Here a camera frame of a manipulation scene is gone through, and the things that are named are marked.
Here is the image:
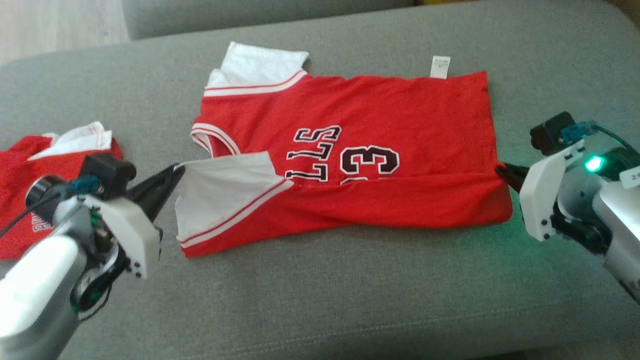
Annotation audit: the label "wide grey sofa back cushion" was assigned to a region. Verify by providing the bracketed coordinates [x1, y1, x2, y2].
[122, 0, 417, 41]

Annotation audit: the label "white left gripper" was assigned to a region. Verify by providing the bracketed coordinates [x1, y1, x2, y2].
[80, 162, 187, 280]

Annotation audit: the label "red basketball jersey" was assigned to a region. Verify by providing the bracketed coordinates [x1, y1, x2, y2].
[175, 41, 514, 259]

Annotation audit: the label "left camera cable, teal plug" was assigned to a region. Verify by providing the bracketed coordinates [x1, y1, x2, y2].
[0, 176, 104, 239]

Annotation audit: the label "camera cable, teal plug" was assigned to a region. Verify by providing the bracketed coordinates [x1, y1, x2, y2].
[560, 120, 640, 157]
[0, 176, 104, 239]

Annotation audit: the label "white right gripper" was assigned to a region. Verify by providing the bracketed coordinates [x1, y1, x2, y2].
[495, 139, 587, 243]

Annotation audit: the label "right camera cable, teal plug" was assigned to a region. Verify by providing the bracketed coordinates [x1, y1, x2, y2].
[560, 120, 640, 157]

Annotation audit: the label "red shorts with white trim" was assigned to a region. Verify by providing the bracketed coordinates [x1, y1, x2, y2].
[0, 121, 124, 261]

